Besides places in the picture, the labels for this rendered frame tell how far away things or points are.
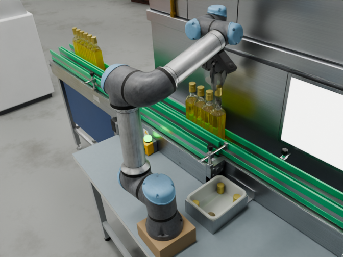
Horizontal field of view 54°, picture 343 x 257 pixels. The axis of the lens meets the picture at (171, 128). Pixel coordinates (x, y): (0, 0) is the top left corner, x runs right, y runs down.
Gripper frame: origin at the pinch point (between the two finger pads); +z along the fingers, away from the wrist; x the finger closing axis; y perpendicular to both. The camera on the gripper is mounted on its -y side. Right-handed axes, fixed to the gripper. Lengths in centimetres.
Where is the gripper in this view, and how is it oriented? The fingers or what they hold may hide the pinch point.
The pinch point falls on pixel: (218, 87)
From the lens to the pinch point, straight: 152.6
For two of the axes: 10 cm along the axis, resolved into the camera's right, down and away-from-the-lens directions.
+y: -6.4, -4.1, 6.5
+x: -7.7, 4.0, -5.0
